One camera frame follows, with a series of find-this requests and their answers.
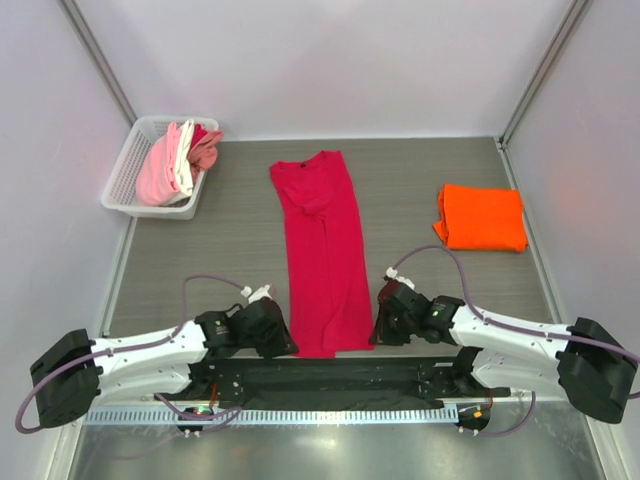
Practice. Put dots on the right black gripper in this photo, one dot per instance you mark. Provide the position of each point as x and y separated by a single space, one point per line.
382 334

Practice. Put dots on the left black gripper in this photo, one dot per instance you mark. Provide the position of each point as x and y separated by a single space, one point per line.
282 344

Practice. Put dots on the crimson red t shirt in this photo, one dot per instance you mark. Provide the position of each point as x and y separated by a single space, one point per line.
330 304

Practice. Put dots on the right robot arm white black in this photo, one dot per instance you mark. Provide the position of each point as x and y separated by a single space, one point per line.
580 363

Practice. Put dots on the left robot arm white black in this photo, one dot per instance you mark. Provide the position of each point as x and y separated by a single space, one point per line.
78 372

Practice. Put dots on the folded orange t shirt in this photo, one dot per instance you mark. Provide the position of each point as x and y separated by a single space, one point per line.
480 219

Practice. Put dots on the light pink t shirt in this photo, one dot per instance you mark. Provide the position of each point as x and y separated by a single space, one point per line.
156 183

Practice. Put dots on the white t shirt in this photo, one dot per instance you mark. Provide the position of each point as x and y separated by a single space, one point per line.
182 168

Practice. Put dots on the salmon pink t shirt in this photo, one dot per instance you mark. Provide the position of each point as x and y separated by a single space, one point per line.
204 155

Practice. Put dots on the white plastic laundry basket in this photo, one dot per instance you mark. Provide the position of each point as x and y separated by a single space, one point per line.
120 191

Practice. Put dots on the dark red t shirt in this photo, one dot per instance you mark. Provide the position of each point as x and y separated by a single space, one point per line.
198 134

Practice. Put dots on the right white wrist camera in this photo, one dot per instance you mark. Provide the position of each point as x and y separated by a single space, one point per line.
392 274

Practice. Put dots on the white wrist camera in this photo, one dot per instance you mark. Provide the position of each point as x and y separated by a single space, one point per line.
392 274
253 295

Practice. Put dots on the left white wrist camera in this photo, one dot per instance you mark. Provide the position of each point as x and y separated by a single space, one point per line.
253 295

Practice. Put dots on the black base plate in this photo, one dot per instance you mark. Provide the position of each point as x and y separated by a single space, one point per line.
342 384

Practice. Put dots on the slotted cable duct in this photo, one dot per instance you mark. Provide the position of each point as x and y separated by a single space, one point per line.
158 415

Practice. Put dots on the right aluminium frame post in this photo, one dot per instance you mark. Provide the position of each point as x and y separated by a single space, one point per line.
568 25

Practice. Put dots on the aluminium frame post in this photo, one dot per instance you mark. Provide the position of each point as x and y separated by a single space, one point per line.
568 25
85 35

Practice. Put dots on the left aluminium frame post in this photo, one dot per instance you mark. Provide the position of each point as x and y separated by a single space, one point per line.
85 35

